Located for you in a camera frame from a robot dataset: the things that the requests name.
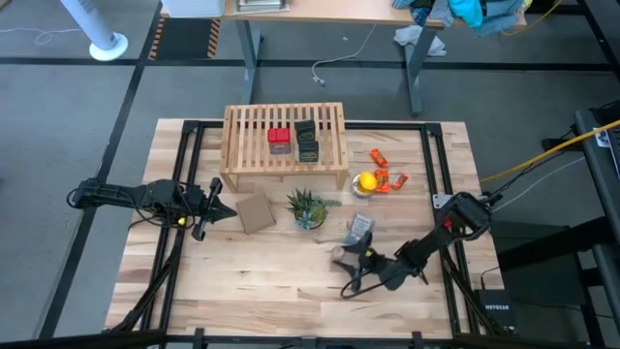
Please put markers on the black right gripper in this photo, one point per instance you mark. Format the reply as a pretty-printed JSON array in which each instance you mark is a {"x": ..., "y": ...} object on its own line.
[{"x": 370, "y": 266}]

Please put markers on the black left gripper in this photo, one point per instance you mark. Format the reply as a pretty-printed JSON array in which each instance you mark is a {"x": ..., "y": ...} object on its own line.
[{"x": 201, "y": 208}]

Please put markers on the glass spice jar with cork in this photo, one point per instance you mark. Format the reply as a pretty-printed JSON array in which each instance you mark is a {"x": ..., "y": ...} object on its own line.
[{"x": 338, "y": 253}]

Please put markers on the brown cardboard box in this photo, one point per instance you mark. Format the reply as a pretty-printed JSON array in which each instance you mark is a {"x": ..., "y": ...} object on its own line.
[{"x": 256, "y": 214}]

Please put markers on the wooden slatted shelf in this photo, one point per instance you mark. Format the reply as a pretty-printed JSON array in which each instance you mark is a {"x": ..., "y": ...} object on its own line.
[{"x": 252, "y": 145}]

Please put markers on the red spice tin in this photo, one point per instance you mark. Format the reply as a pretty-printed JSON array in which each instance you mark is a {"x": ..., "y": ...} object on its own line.
[{"x": 279, "y": 136}]

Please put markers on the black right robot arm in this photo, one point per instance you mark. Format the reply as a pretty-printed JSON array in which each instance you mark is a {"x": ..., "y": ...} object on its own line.
[{"x": 436, "y": 237}]

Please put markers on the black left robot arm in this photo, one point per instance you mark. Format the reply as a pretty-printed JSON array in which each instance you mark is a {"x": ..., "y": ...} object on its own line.
[{"x": 121, "y": 194}]

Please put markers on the flat silver spice pouch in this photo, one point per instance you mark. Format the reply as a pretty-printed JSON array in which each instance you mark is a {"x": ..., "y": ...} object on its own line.
[{"x": 362, "y": 224}]

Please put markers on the succulent plant in black pot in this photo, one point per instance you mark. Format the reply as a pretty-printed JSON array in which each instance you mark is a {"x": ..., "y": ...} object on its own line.
[{"x": 310, "y": 211}]

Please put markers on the small tin can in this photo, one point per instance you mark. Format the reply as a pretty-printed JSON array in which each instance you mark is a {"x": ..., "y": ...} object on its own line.
[{"x": 356, "y": 190}]

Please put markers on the yellow lemon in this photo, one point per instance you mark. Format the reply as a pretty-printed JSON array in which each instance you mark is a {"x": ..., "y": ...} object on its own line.
[{"x": 368, "y": 181}]

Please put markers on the orange candy wrapper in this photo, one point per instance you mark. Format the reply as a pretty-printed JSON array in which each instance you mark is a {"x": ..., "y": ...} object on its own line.
[
  {"x": 379, "y": 157},
  {"x": 381, "y": 180},
  {"x": 398, "y": 180}
]

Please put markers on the black Netgear router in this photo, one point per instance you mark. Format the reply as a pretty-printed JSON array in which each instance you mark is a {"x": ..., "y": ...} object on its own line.
[{"x": 496, "y": 310}]

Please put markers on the black hazard-striped floor mat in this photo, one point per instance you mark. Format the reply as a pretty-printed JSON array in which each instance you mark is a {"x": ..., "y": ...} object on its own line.
[{"x": 184, "y": 41}]

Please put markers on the white box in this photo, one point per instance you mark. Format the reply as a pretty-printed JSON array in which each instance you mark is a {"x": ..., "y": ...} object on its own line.
[{"x": 194, "y": 7}]

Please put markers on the stack of papers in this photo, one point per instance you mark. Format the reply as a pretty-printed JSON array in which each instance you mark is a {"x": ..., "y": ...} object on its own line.
[{"x": 261, "y": 6}]

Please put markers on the white tower fan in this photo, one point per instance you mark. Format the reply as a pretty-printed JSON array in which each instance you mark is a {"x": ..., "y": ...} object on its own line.
[{"x": 97, "y": 29}]

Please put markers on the white cloth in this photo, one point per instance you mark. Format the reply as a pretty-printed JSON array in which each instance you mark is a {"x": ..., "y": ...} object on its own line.
[{"x": 412, "y": 35}]

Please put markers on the wooden desk with grey legs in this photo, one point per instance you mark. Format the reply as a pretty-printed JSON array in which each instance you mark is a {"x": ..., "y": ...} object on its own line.
[{"x": 339, "y": 12}]

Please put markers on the black side bench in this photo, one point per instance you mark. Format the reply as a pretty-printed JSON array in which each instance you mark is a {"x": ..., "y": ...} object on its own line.
[{"x": 598, "y": 194}]

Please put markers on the black aluminium table frame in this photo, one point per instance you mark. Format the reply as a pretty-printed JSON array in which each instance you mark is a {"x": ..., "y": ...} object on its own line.
[{"x": 387, "y": 126}]

